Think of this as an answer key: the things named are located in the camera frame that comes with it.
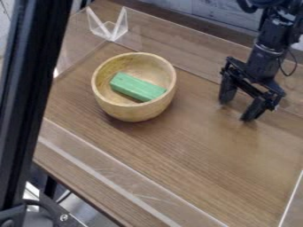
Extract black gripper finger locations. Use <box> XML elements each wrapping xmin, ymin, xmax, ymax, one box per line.
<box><xmin>219</xmin><ymin>73</ymin><xmax>238</xmax><ymax>105</ymax></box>
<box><xmin>241</xmin><ymin>98</ymin><xmax>267</xmax><ymax>121</ymax></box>

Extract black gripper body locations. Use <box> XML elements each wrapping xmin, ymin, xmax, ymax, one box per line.
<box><xmin>221</xmin><ymin>43</ymin><xmax>286</xmax><ymax>111</ymax></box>

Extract green rectangular block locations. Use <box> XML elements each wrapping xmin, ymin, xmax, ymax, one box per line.
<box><xmin>110</xmin><ymin>72</ymin><xmax>167</xmax><ymax>102</ymax></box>

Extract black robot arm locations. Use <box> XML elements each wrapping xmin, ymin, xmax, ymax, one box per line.
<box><xmin>219</xmin><ymin>0</ymin><xmax>303</xmax><ymax>121</ymax></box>

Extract light wooden bowl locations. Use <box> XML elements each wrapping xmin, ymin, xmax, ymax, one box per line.
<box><xmin>91</xmin><ymin>52</ymin><xmax>177</xmax><ymax>122</ymax></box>

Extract clear acrylic tray walls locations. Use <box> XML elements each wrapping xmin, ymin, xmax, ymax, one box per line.
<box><xmin>35</xmin><ymin>1</ymin><xmax>303</xmax><ymax>227</ymax></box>

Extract black table leg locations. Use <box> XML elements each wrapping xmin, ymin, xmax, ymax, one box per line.
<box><xmin>45</xmin><ymin>176</ymin><xmax>58</xmax><ymax>199</ymax></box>

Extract black metal frame post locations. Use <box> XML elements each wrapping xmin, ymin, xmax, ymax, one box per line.
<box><xmin>0</xmin><ymin>0</ymin><xmax>73</xmax><ymax>210</ymax></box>

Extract grey metal bracket with screw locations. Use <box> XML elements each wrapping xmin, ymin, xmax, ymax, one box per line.
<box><xmin>38</xmin><ymin>194</ymin><xmax>89</xmax><ymax>227</ymax></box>

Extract black cable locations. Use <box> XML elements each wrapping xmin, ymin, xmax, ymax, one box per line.
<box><xmin>22</xmin><ymin>198</ymin><xmax>59</xmax><ymax>227</ymax></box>

